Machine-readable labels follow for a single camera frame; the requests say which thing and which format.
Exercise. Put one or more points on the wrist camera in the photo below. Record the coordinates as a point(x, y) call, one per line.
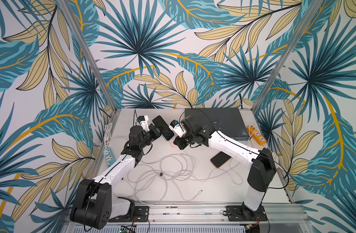
point(144, 122)
point(177, 128)

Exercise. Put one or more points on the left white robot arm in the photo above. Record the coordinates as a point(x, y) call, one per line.
point(94, 204)

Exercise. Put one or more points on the dark phone pink case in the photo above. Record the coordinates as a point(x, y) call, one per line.
point(220, 159)

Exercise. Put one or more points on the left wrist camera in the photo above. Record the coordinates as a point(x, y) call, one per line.
point(144, 122)

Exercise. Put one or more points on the teal power strip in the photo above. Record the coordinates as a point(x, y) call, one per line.
point(109, 157)

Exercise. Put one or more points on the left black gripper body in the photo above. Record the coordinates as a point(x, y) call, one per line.
point(154, 132)

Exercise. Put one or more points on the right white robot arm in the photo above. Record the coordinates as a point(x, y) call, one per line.
point(261, 164)

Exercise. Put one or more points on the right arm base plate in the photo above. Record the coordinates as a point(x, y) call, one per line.
point(244, 214)

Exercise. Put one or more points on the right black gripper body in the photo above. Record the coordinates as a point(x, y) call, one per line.
point(183, 137)

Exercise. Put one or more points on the orange power strip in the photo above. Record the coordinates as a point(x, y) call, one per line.
point(256, 135)

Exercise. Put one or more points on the aluminium mounting rail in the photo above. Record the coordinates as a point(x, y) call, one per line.
point(220, 213)

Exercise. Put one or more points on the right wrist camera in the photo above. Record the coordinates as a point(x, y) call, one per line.
point(177, 128)

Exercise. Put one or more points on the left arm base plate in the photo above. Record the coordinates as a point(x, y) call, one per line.
point(135, 214)

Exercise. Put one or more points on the black phone light case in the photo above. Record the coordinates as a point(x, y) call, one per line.
point(163, 127)

